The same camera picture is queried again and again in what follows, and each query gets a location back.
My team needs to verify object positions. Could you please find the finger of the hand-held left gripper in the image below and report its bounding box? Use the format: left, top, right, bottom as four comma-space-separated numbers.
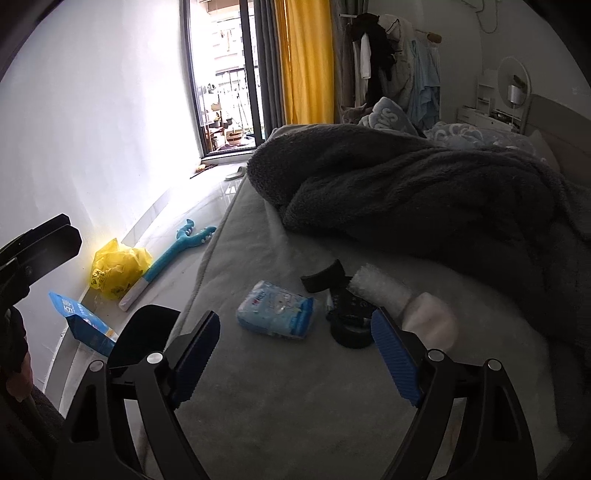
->
0, 213, 70, 260
13, 225, 84, 291

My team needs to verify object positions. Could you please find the black tape roll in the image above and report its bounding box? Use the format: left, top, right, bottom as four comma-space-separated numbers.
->
325, 291, 384, 350

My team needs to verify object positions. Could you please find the yellow plastic bag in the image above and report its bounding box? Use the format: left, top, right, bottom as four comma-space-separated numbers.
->
89, 237, 153, 302

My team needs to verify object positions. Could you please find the grey curtain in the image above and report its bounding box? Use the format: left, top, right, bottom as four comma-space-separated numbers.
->
252, 0, 289, 141

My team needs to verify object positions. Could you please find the grey headboard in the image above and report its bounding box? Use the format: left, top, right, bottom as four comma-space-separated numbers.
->
524, 93, 591, 176

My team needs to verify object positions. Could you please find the black framed balcony door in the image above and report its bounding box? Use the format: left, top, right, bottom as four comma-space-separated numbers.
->
179, 0, 264, 163

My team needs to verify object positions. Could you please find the blue cardboard box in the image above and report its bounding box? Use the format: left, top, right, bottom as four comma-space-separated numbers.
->
48, 291, 118, 357

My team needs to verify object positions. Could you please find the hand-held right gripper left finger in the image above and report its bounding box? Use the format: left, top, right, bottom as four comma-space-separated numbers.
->
60, 310, 221, 480

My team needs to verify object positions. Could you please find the grey cat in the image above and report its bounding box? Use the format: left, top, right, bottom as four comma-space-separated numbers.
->
341, 103, 370, 125

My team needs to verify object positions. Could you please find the blue white back scratcher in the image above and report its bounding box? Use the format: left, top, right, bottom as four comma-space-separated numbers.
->
119, 219, 218, 312

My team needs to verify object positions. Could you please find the light blue patterned blanket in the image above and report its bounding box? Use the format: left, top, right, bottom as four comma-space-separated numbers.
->
358, 96, 539, 155

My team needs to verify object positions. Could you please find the clear bubble wrap roll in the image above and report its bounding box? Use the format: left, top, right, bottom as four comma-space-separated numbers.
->
346, 262, 414, 309

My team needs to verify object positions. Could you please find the person's left hand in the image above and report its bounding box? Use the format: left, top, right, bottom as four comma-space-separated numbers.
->
4, 353, 34, 403

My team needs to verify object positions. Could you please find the round white mirror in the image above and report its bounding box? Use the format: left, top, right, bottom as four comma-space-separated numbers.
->
496, 56, 533, 121

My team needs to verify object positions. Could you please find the dark grey fleece blanket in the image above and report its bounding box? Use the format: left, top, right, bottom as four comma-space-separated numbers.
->
246, 124, 591, 356

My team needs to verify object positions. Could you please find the black tissue packet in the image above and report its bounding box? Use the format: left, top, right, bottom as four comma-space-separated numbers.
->
300, 259, 354, 294

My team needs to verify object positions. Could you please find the clothes rack with clothes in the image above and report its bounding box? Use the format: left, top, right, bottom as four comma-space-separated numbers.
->
339, 11, 444, 130

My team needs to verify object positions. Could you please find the yellow curtain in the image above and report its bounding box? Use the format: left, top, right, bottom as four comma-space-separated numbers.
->
274, 0, 335, 125

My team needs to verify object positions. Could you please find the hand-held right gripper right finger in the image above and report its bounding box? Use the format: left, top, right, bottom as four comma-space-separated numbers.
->
370, 308, 541, 480

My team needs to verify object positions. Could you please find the white vanity desk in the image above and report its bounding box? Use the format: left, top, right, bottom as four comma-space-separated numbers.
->
457, 69, 525, 134

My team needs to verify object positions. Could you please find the blue white tissue pack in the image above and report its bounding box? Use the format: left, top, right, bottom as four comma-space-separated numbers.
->
235, 279, 315, 341

